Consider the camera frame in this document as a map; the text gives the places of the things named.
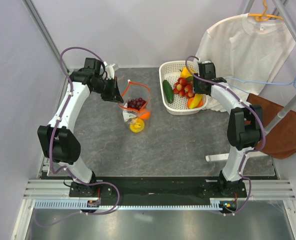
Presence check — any red lychee bunch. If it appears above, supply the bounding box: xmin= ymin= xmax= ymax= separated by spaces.
xmin=173 ymin=76 xmax=195 ymax=99

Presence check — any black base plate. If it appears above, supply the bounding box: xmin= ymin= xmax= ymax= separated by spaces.
xmin=69 ymin=176 xmax=247 ymax=206

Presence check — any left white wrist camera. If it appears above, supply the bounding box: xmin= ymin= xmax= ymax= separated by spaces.
xmin=104 ymin=61 xmax=119 ymax=80

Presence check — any orange clothes hanger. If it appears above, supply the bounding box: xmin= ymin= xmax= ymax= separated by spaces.
xmin=247 ymin=0 xmax=283 ymax=22

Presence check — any yellow bell pepper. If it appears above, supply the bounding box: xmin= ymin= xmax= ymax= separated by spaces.
xmin=180 ymin=67 xmax=195 ymax=79

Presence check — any orange tangerine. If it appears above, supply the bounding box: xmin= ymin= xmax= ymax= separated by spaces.
xmin=138 ymin=108 xmax=151 ymax=120

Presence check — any purple cable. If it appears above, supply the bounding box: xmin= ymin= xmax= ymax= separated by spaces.
xmin=32 ymin=46 xmax=121 ymax=228
xmin=185 ymin=55 xmax=267 ymax=216

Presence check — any aluminium frame post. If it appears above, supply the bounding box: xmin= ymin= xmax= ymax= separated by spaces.
xmin=22 ymin=0 xmax=71 ymax=75

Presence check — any brown cloth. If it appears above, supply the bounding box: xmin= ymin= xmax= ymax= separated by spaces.
xmin=247 ymin=93 xmax=296 ymax=160

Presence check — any purple grape bunch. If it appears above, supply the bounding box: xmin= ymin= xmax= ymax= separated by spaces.
xmin=127 ymin=97 xmax=146 ymax=111

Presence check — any yellow banana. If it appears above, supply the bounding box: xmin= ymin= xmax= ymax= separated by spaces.
xmin=187 ymin=93 xmax=203 ymax=109

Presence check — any yellow lemon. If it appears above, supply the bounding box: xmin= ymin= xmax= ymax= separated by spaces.
xmin=129 ymin=117 xmax=145 ymax=133

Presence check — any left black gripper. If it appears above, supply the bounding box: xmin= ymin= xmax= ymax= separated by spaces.
xmin=92 ymin=76 xmax=124 ymax=104

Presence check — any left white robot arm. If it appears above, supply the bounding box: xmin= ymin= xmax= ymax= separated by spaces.
xmin=37 ymin=57 xmax=124 ymax=197

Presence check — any grey clothes rack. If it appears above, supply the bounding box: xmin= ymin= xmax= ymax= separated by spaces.
xmin=205 ymin=0 xmax=296 ymax=163

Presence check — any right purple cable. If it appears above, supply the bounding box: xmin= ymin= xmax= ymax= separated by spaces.
xmin=185 ymin=55 xmax=267 ymax=216

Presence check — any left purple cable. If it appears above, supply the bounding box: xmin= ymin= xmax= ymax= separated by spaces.
xmin=32 ymin=46 xmax=121 ymax=228

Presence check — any clear zip top bag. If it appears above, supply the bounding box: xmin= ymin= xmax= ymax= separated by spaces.
xmin=119 ymin=79 xmax=152 ymax=132

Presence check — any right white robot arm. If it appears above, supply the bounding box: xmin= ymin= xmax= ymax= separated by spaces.
xmin=193 ymin=60 xmax=264 ymax=197

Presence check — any white slotted cable duct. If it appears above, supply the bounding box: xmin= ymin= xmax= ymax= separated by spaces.
xmin=34 ymin=199 xmax=227 ymax=211

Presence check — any blue clothes hanger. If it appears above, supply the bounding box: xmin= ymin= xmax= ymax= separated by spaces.
xmin=225 ymin=75 xmax=296 ymax=89

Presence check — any green cucumber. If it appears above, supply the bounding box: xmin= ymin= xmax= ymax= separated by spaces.
xmin=162 ymin=79 xmax=174 ymax=104

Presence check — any white plastic basket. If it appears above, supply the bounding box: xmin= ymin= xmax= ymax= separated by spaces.
xmin=159 ymin=60 xmax=208 ymax=116

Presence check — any white t-shirt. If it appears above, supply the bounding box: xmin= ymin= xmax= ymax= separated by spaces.
xmin=195 ymin=14 xmax=296 ymax=101

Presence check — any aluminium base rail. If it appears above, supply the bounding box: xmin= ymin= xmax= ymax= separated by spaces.
xmin=23 ymin=179 xmax=295 ymax=200

